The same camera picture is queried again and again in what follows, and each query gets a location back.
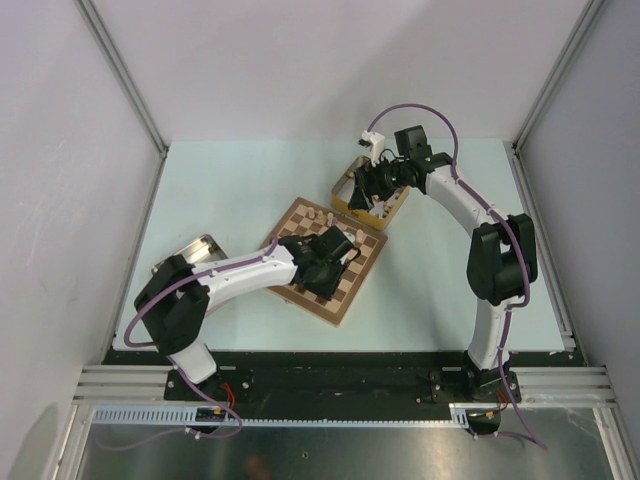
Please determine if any white cable duct strip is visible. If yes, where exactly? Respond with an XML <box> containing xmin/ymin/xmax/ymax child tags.
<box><xmin>92</xmin><ymin>403</ymin><xmax>471</xmax><ymax>427</ymax></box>

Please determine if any aluminium front frame rail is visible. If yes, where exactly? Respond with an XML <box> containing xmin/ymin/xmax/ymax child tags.
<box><xmin>72</xmin><ymin>365</ymin><xmax>617</xmax><ymax>408</ymax></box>

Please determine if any yellow metal tin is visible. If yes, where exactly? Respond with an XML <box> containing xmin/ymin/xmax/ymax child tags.
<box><xmin>330</xmin><ymin>156</ymin><xmax>409</xmax><ymax>231</ymax></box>

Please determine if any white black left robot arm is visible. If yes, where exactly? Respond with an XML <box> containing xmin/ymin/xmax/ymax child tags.
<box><xmin>123</xmin><ymin>225</ymin><xmax>360</xmax><ymax>400</ymax></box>

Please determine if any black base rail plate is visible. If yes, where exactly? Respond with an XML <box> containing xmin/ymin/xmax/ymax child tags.
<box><xmin>102</xmin><ymin>349</ymin><xmax>586</xmax><ymax>416</ymax></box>

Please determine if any pink metal tin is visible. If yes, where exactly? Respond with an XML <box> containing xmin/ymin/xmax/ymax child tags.
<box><xmin>151</xmin><ymin>234</ymin><xmax>228</xmax><ymax>279</ymax></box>

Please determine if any wooden folding chess board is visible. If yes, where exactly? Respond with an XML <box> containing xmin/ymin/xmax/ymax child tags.
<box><xmin>260</xmin><ymin>197</ymin><xmax>387</xmax><ymax>327</ymax></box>

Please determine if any left aluminium corner post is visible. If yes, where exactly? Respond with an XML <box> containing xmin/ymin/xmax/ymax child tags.
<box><xmin>73</xmin><ymin>0</ymin><xmax>168</xmax><ymax>159</ymax></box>

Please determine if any right aluminium corner post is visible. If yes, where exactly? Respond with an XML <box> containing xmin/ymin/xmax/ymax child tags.
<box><xmin>511</xmin><ymin>0</ymin><xmax>610</xmax><ymax>152</ymax></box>

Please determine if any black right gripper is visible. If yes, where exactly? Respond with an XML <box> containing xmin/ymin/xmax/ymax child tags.
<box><xmin>349</xmin><ymin>152</ymin><xmax>410</xmax><ymax>211</ymax></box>

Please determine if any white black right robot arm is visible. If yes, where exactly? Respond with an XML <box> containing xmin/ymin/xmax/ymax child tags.
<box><xmin>348</xmin><ymin>126</ymin><xmax>538</xmax><ymax>401</ymax></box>

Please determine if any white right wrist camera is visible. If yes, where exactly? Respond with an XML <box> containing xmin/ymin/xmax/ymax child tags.
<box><xmin>358</xmin><ymin>131</ymin><xmax>386</xmax><ymax>167</ymax></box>

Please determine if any aluminium corner post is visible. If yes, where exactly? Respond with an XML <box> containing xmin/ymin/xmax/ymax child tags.
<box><xmin>511</xmin><ymin>0</ymin><xmax>610</xmax><ymax>152</ymax></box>
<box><xmin>73</xmin><ymin>0</ymin><xmax>168</xmax><ymax>159</ymax></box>

